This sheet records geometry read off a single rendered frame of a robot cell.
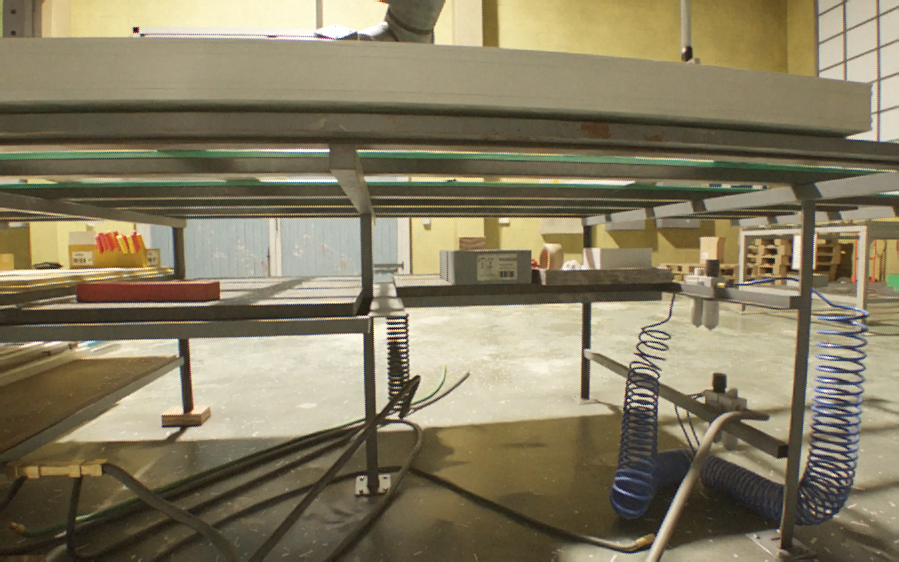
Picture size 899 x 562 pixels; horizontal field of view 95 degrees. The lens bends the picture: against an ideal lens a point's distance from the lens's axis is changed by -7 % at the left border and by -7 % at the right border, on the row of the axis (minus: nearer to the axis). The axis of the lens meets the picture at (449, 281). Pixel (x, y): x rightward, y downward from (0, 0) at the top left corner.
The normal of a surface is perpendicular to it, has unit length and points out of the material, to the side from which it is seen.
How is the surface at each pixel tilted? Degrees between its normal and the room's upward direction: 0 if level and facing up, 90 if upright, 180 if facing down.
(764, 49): 90
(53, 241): 90
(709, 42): 90
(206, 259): 90
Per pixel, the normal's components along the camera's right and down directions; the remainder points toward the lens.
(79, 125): 0.15, 0.07
